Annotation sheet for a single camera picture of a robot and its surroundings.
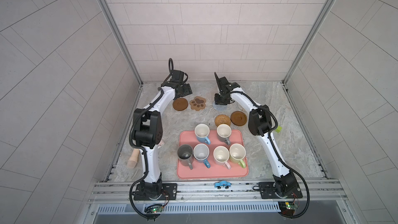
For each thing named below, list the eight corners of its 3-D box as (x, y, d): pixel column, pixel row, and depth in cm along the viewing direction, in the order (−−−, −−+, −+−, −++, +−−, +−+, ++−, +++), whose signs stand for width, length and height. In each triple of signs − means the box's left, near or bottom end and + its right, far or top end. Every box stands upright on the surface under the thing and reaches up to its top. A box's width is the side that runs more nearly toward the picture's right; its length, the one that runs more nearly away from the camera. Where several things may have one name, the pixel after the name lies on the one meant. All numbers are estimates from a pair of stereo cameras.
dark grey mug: (178, 170, 78) (175, 164, 70) (180, 151, 84) (178, 144, 76) (192, 170, 78) (191, 164, 70) (193, 151, 84) (192, 144, 76)
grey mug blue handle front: (193, 169, 78) (192, 164, 71) (194, 149, 85) (194, 142, 78) (209, 169, 78) (210, 164, 71) (209, 149, 85) (209, 143, 78)
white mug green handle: (227, 166, 79) (229, 161, 73) (229, 148, 85) (231, 142, 79) (242, 169, 78) (245, 165, 72) (242, 150, 85) (246, 144, 78)
